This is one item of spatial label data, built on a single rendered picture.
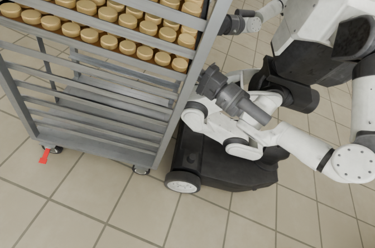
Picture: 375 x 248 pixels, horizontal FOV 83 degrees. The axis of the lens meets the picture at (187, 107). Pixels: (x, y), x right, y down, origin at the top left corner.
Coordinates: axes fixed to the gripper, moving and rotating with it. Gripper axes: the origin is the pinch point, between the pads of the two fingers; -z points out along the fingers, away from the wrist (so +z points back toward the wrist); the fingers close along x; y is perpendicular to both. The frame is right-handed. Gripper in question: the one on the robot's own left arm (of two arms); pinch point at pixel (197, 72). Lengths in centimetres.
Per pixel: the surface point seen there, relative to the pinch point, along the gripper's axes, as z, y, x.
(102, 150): -23, 20, -63
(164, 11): -9.4, 11.1, 18.6
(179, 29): -11.4, -1.4, 8.5
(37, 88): -44, 31, -26
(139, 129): -9.7, 11.3, -34.8
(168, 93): -3.4, 7.6, -8.4
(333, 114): 90, -163, -78
